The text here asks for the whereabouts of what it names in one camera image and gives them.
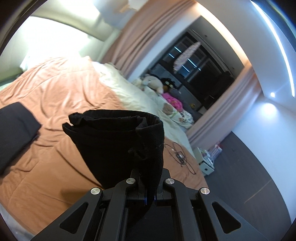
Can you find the cream padded headboard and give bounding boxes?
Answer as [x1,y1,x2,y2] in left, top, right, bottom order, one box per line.
[0,15,116,86]

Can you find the ceiling light strip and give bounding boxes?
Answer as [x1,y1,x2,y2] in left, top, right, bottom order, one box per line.
[251,0,295,98]

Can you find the beige plush toy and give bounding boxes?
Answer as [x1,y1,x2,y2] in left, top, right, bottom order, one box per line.
[133,75,164,94]

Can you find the floral hanging garment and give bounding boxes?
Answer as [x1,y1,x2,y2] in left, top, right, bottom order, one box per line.
[173,42,201,71]

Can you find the striped gift bag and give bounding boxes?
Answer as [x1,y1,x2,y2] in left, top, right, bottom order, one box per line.
[209,142,223,160]

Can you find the folded black garment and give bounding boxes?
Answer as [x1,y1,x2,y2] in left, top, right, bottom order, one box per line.
[0,102,42,176]

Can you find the white nightstand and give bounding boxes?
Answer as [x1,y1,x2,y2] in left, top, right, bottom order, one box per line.
[194,147,215,176]

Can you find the bed with orange duvet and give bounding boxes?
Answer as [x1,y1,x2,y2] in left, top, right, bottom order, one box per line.
[0,57,208,237]

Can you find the pink fluffy cloth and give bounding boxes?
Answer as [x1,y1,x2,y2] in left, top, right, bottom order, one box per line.
[162,93,183,109]

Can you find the pink curtain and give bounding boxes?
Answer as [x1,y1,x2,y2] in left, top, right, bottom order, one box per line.
[105,0,201,77]
[186,61,264,144]

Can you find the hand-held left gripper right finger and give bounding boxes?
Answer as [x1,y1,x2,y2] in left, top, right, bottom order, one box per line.
[153,169,270,241]

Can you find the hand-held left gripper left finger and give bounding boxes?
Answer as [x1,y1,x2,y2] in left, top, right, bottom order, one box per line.
[30,169,149,241]

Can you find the dark window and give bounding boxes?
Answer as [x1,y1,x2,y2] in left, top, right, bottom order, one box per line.
[148,29,245,109]

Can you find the black plush toy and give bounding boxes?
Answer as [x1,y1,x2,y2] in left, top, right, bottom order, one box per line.
[161,77,179,92]

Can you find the thin black cable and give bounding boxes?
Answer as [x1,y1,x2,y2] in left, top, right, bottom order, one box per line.
[164,142,197,174]

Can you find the black pants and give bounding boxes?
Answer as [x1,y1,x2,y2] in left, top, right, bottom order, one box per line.
[62,109,165,223]

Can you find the white quilt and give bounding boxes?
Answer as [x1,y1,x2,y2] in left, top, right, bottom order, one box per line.
[88,56,195,149]

